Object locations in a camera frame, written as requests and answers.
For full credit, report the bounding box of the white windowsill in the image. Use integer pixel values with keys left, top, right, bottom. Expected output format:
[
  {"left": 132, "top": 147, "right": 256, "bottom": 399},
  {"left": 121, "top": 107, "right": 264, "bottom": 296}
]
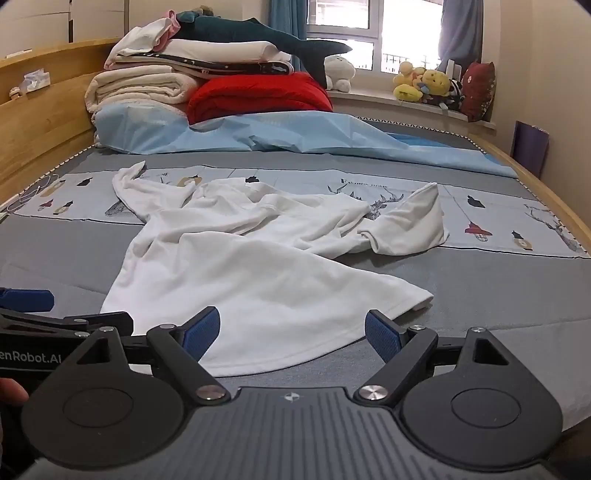
[{"left": 330, "top": 90, "right": 497, "bottom": 134}]

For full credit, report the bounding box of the window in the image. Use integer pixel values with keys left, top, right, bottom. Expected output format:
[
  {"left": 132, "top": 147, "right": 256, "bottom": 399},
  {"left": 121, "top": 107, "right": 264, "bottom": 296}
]
[{"left": 305, "top": 0, "right": 446, "bottom": 75}]

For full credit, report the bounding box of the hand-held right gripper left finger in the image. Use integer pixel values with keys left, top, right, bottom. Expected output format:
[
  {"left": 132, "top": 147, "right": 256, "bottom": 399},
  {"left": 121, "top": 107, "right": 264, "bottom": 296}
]
[{"left": 74, "top": 306, "right": 232, "bottom": 407}]

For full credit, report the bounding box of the white shirt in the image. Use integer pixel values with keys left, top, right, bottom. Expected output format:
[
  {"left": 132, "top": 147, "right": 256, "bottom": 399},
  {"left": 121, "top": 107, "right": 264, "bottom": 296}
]
[{"left": 99, "top": 161, "right": 451, "bottom": 377}]

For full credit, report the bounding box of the grey printed bed sheet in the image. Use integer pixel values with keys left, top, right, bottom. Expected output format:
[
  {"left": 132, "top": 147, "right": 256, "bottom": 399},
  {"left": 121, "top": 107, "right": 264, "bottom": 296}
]
[{"left": 0, "top": 117, "right": 591, "bottom": 430}]

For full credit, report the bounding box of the wooden bed frame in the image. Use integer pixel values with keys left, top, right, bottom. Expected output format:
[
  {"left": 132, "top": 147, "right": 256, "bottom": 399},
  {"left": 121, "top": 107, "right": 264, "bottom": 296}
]
[{"left": 480, "top": 136, "right": 591, "bottom": 259}]

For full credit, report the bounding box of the blue curtain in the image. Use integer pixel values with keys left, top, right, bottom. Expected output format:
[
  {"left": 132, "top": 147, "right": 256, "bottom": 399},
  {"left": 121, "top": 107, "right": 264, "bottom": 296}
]
[
  {"left": 441, "top": 0, "right": 483, "bottom": 65},
  {"left": 269, "top": 0, "right": 308, "bottom": 44}
]

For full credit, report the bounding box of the yellow duck plush toy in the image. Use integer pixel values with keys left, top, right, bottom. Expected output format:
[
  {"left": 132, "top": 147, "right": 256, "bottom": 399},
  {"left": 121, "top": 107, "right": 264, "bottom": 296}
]
[{"left": 393, "top": 61, "right": 428, "bottom": 102}]

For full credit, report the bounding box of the black white striped plush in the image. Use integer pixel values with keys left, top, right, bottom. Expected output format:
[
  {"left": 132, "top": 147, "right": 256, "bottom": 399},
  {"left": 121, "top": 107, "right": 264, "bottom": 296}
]
[{"left": 445, "top": 80, "right": 463, "bottom": 112}]

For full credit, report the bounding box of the dark teal shark plush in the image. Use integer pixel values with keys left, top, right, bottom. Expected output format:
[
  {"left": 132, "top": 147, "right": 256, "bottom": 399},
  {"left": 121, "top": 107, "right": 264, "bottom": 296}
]
[{"left": 173, "top": 10, "right": 352, "bottom": 83}]

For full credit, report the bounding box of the dark red cushion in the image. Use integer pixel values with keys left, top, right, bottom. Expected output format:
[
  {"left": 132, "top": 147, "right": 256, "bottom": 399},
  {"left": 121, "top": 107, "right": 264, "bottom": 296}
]
[{"left": 462, "top": 61, "right": 496, "bottom": 121}]

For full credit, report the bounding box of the wooden headboard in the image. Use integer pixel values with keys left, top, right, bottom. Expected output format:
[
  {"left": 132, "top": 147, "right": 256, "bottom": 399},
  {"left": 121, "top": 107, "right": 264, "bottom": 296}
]
[{"left": 0, "top": 37, "right": 123, "bottom": 204}]

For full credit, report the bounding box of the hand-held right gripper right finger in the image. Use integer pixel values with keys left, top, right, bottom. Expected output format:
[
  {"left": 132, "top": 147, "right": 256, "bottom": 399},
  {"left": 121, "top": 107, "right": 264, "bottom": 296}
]
[{"left": 353, "top": 310, "right": 513, "bottom": 409}]

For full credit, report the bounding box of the yellow and blue plush toy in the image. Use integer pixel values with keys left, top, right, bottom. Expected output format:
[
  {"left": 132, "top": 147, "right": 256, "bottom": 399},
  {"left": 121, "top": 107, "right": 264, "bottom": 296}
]
[{"left": 420, "top": 69, "right": 451, "bottom": 104}]

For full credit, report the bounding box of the beige wardrobe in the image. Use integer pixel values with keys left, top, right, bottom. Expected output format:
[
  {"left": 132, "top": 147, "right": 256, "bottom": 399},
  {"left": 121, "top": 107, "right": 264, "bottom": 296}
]
[{"left": 0, "top": 0, "right": 134, "bottom": 58}]

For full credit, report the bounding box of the red blanket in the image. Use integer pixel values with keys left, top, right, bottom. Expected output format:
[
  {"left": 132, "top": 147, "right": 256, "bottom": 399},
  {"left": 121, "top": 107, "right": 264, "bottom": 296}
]
[{"left": 187, "top": 71, "right": 334, "bottom": 125}]

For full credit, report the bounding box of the cream folded blanket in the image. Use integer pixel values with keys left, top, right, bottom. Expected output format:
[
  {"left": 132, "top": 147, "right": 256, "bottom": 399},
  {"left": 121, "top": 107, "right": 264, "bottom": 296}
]
[{"left": 84, "top": 65, "right": 201, "bottom": 114}]

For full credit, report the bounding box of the pink and white cloth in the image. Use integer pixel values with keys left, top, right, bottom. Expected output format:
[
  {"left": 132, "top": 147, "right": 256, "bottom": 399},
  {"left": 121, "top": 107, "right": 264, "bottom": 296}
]
[{"left": 104, "top": 11, "right": 183, "bottom": 70}]

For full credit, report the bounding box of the dark starred blanket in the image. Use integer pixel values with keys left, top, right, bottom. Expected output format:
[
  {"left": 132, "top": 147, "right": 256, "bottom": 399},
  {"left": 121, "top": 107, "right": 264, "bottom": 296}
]
[{"left": 113, "top": 52, "right": 295, "bottom": 79}]

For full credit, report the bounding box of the light blue duvet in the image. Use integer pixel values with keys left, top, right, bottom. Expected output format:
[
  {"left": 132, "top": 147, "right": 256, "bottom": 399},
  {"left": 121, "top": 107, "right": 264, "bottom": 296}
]
[{"left": 92, "top": 102, "right": 518, "bottom": 180}]

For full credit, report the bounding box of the person's left hand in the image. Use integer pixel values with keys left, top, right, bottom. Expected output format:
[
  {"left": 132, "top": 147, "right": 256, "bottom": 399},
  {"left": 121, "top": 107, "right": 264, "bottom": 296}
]
[{"left": 0, "top": 377, "right": 29, "bottom": 408}]

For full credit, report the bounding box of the white folded quilt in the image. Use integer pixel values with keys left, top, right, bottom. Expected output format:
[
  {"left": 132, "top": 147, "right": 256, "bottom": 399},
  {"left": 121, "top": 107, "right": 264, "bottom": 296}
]
[{"left": 115, "top": 39, "right": 293, "bottom": 65}]

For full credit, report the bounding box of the white plush toy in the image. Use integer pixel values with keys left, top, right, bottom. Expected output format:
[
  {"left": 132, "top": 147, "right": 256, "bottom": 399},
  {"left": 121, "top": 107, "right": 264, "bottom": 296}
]
[{"left": 323, "top": 55, "right": 356, "bottom": 92}]

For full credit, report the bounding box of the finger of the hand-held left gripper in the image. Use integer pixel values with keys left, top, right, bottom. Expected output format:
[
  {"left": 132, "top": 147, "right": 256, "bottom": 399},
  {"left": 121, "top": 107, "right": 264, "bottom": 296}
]
[
  {"left": 0, "top": 287, "right": 55, "bottom": 315},
  {"left": 0, "top": 310, "right": 134, "bottom": 342}
]

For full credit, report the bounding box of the tissue pack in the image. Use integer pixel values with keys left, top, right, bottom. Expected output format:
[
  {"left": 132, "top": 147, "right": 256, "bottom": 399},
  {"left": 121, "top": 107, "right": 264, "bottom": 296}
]
[{"left": 21, "top": 69, "right": 51, "bottom": 90}]

